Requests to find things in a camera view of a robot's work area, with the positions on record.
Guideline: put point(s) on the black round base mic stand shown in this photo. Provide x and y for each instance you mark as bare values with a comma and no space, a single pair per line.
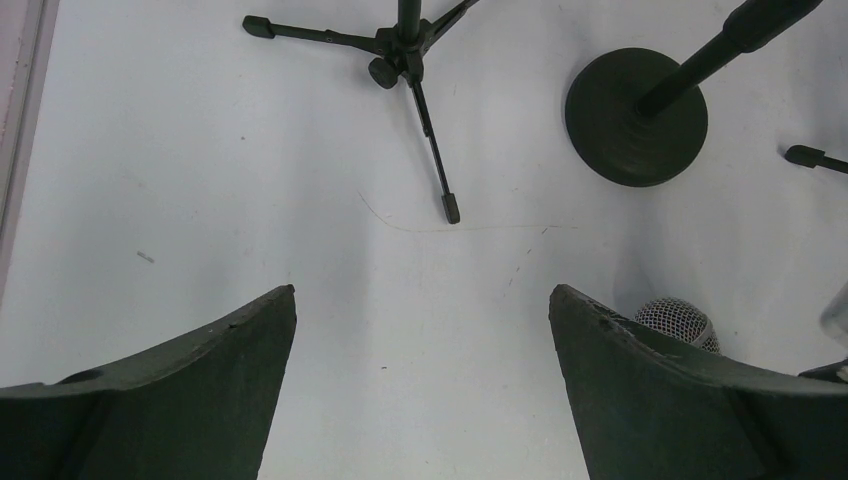
638,118

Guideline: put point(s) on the black tripod shock mount stand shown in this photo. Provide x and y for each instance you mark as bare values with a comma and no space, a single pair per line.
811,158

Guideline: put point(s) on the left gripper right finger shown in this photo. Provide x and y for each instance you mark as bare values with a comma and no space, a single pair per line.
647,406

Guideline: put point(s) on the small black tripod stand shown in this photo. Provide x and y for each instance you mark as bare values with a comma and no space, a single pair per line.
399,53

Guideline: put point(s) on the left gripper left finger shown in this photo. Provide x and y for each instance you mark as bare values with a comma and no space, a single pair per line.
199,406

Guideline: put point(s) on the purple glitter microphone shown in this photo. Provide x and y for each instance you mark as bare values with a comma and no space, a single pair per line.
681,320

